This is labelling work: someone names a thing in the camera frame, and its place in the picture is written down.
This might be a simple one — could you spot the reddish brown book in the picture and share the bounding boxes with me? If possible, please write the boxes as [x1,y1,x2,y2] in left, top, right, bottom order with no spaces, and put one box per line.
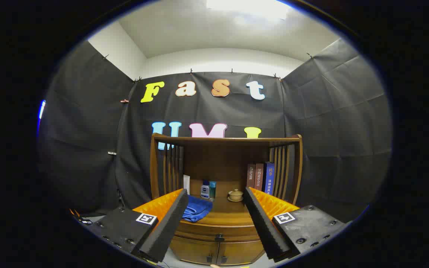
[255,163,265,191]

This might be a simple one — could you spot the wooden drawer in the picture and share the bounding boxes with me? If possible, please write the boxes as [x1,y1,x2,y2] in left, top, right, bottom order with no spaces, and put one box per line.
[174,223,264,243]

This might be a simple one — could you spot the wooden cabinet door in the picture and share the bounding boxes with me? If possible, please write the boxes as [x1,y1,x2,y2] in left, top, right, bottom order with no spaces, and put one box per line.
[217,240,266,266]
[169,236,219,265]

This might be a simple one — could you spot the wooden countertop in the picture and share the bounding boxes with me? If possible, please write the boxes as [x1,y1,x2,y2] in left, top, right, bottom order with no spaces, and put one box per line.
[177,194,271,226]

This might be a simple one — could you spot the blue book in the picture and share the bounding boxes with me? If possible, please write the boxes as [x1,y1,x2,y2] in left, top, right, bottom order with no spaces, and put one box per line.
[264,162,275,195]

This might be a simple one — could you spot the ceiling light panel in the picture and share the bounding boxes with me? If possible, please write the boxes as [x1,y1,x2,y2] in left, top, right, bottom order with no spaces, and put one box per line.
[206,0,291,20]

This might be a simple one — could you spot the wooden cabinet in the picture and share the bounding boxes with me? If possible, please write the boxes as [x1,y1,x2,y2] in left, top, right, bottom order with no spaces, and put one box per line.
[150,133,304,266]

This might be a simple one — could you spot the blue folded towel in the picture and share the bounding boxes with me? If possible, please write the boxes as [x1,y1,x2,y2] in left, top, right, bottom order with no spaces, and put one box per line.
[182,195,213,223]

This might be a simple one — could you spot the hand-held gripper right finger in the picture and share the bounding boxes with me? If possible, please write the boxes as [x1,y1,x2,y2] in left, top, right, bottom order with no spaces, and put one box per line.
[244,186,349,261]

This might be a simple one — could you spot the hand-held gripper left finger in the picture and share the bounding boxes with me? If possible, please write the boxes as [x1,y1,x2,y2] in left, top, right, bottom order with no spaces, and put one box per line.
[86,188,189,263]

